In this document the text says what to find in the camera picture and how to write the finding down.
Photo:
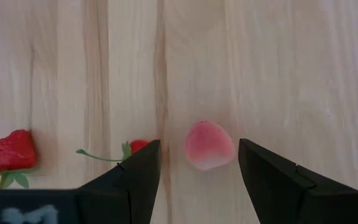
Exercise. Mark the pink toy peach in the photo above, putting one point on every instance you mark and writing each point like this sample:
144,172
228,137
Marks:
208,146

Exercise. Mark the long-stemmed red toy strawberry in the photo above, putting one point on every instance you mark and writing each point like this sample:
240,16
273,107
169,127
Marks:
137,145

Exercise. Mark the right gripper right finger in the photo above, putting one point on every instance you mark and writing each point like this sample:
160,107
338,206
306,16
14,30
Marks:
278,193

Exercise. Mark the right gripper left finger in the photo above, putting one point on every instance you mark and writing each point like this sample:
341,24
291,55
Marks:
135,193

